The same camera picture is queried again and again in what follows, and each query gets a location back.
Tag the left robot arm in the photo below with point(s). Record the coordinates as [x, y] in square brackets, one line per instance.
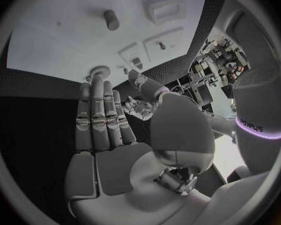
[221, 122]

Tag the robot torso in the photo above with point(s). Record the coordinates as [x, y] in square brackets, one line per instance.
[260, 101]

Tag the grey short cylinder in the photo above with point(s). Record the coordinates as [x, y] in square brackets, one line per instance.
[111, 20]

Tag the small grey peg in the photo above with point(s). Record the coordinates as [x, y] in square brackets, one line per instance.
[162, 45]
[125, 70]

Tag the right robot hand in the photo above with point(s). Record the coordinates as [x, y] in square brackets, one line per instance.
[112, 172]

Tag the grey gear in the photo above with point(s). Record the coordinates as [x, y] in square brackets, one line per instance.
[100, 70]

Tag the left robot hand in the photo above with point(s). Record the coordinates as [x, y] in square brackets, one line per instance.
[138, 108]

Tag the white task board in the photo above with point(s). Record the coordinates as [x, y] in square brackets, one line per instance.
[84, 46]

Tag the grey plug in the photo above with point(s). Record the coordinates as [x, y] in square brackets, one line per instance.
[137, 63]

